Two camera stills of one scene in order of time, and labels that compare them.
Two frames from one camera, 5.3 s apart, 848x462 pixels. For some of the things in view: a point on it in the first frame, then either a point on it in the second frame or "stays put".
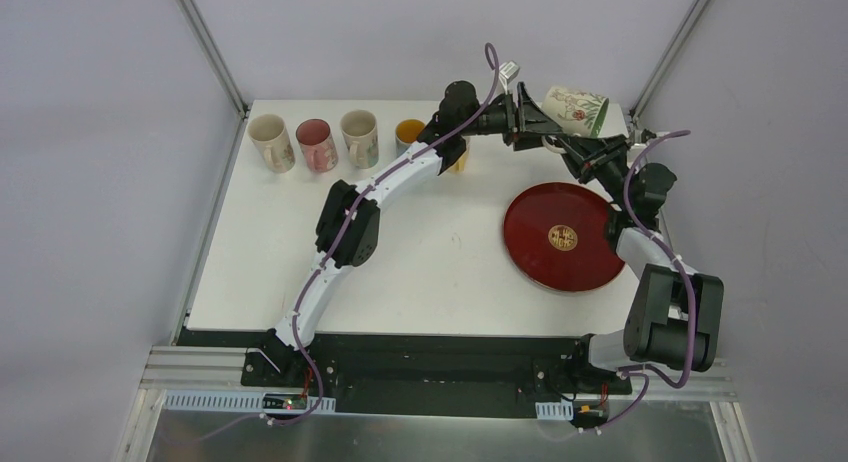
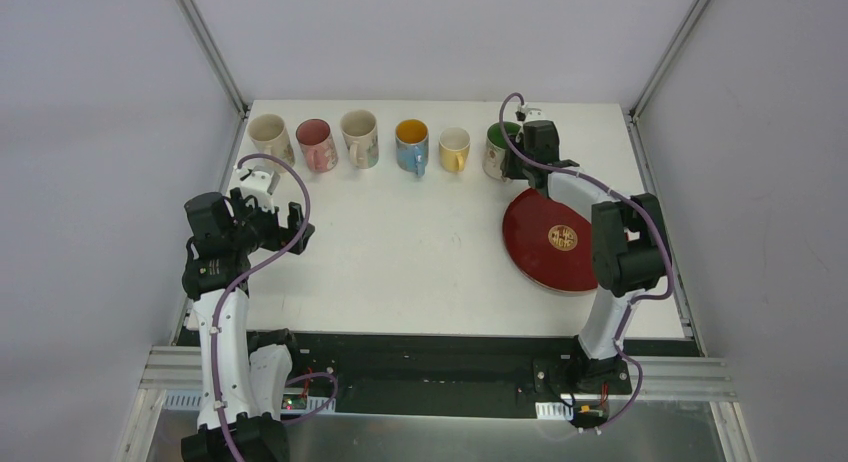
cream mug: [573, 112] -> [495, 147]
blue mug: [406, 133] stays put
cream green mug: [360, 131] stays put
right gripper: [597, 154] -> [536, 169]
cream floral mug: [269, 133] stays put
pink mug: [316, 141] stays put
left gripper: [523, 116] -> [266, 222]
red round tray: [554, 236] stays put
